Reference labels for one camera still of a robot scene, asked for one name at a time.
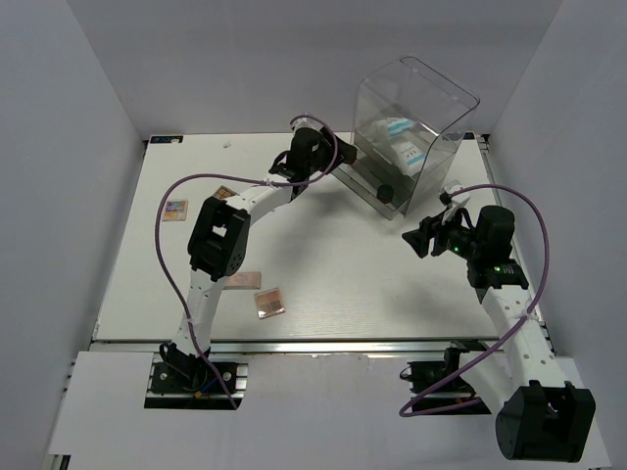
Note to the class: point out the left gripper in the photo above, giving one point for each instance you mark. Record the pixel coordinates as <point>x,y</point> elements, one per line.
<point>329,150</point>

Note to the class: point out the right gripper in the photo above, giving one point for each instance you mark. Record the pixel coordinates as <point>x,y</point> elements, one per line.
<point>419,238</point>

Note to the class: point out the white cotton pad bag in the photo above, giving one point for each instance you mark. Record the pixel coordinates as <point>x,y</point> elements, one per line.
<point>389,128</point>
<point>407,157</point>

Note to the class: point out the clear acrylic organizer with drawers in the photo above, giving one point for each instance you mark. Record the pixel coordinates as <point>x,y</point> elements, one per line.
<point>442,108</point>

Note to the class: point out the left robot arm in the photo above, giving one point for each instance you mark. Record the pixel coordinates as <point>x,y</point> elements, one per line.
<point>219,238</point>

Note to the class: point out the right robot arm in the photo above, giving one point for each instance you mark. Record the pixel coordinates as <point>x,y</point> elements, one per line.
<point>540,414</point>

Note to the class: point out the long brown eyeshadow palette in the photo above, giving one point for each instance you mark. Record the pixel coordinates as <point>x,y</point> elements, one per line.
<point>223,192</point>

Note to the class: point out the pale pink flat compact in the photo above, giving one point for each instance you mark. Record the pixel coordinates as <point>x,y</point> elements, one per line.
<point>244,280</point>

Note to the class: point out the brown quad eyeshadow palette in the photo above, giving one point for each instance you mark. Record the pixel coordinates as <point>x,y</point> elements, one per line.
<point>269,303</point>

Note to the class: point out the colourful square eyeshadow palette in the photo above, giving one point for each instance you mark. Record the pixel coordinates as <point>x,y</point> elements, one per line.
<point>175,210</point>

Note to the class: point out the black label sticker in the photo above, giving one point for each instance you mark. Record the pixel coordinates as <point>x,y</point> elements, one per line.
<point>165,139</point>

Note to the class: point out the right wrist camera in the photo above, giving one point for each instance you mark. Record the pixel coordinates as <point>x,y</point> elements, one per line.
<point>454,197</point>

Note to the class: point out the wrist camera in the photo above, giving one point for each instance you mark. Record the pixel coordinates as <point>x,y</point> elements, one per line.
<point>303,121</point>
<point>454,197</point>

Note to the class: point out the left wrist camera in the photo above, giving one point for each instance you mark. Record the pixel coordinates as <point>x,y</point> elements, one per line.
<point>303,121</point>

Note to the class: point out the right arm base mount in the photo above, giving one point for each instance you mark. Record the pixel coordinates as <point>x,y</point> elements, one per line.
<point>454,398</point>

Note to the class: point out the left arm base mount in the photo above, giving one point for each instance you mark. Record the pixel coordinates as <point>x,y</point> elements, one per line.
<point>187,382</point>

